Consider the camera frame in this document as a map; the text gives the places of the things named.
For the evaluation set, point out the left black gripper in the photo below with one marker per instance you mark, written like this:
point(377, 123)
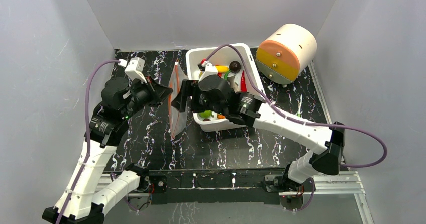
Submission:
point(158, 93)

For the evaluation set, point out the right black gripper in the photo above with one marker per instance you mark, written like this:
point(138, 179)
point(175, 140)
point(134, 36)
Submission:
point(191, 94)

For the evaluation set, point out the clear zip bag orange zipper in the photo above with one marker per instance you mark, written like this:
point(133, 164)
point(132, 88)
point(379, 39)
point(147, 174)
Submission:
point(177, 101)

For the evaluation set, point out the white plastic bin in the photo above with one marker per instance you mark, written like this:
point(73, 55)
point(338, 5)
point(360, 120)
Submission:
point(223, 57)

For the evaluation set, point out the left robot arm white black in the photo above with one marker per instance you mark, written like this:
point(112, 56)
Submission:
point(80, 202)

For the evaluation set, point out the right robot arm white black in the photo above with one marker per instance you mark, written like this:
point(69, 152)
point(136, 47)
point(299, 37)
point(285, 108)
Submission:
point(325, 144)

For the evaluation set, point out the green toy lime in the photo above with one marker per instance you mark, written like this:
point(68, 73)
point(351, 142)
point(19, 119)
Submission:
point(205, 114)

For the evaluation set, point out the yellow toy banana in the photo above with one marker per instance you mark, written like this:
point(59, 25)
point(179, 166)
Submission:
point(222, 69)

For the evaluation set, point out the green toy bean pod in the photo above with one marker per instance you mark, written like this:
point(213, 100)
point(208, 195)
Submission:
point(227, 75)

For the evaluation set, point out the red toy chili pepper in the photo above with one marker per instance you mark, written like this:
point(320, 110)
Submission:
point(243, 86)

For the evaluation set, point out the dark brown toy plum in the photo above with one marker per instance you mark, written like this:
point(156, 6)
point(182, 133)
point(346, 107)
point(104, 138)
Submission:
point(235, 67)

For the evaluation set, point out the green white pen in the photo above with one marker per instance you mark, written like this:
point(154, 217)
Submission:
point(299, 111)

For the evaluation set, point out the round pastel drawer cabinet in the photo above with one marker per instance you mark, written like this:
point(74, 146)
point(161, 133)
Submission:
point(284, 55)

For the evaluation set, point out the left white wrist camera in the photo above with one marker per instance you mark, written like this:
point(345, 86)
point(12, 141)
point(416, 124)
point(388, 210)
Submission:
point(133, 68)

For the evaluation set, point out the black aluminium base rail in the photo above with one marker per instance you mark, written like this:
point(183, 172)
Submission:
point(262, 185)

